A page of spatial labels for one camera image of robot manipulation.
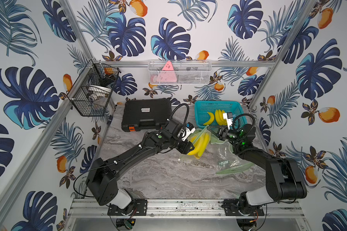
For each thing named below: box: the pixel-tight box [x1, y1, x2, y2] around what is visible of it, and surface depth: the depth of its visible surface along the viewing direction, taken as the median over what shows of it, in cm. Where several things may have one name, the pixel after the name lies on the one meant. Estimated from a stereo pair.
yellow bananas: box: [186, 132, 211, 160], surface depth 89 cm
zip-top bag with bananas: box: [178, 124, 212, 161], surface depth 88 cm
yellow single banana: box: [203, 112, 215, 126], surface depth 112 cm
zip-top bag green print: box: [210, 135, 255, 175], surface depth 88 cm
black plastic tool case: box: [121, 98, 173, 133], surface depth 111 cm
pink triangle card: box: [158, 60, 177, 83], surface depth 92 cm
